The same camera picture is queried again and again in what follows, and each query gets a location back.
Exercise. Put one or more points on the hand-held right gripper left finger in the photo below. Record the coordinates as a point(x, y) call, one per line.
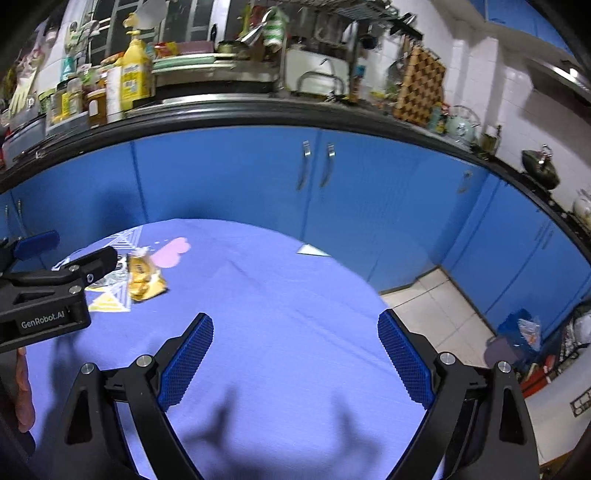
point(189, 364)

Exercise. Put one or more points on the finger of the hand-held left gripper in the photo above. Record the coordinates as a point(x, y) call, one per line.
point(34, 243)
point(94, 263)

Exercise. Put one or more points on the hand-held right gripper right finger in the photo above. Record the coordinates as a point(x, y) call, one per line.
point(406, 360)

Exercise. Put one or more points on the clear foil wrapper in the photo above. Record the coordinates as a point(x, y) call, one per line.
point(113, 277)

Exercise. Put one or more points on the yellow snack wrapper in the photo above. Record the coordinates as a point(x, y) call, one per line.
point(143, 279)

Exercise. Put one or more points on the person's left hand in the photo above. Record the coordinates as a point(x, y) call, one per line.
point(25, 392)

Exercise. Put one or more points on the blue plastic bin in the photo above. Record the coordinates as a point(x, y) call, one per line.
point(512, 330)

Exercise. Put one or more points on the green lid jar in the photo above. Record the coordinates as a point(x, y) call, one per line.
point(50, 108)

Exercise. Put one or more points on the brown glass jar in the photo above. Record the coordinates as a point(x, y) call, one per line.
point(97, 108)

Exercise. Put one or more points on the yellow label jar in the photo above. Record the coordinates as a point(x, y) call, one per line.
point(72, 99)

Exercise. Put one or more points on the yellow rubber gloves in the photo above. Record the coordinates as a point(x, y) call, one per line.
point(22, 92)

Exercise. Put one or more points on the white paper roll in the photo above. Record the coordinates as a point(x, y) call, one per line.
point(114, 94)

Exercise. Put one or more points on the blue kitchen cabinet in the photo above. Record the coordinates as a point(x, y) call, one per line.
point(369, 194)

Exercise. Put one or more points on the yellow dish soap bottle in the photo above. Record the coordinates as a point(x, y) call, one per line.
point(136, 76)

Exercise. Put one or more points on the green plastic tray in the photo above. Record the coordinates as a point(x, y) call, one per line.
point(194, 62)

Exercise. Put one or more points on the black wok with lid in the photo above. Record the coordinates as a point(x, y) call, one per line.
point(540, 168)

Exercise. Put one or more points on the black kitchen countertop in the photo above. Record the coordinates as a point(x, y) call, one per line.
point(277, 115)

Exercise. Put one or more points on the small glass jar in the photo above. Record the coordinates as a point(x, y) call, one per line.
point(490, 141)

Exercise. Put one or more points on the white lidded pot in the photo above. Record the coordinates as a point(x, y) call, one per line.
point(582, 203)

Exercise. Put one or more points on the pale green teapot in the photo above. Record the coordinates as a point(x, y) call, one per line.
point(461, 127)

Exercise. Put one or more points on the checkered wooden cutting board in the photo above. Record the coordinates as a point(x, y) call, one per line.
point(420, 87)

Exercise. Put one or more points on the chrome sink faucet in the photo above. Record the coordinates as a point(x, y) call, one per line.
point(323, 81)

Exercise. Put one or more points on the green white striped cloth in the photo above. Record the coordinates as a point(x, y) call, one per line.
point(275, 27)

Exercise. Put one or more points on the white plastic basin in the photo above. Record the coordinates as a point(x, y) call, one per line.
point(314, 62)

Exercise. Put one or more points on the steel range hood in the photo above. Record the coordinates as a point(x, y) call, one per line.
point(561, 76)

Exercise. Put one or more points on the metal wall dish rack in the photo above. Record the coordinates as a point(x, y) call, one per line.
point(351, 16)

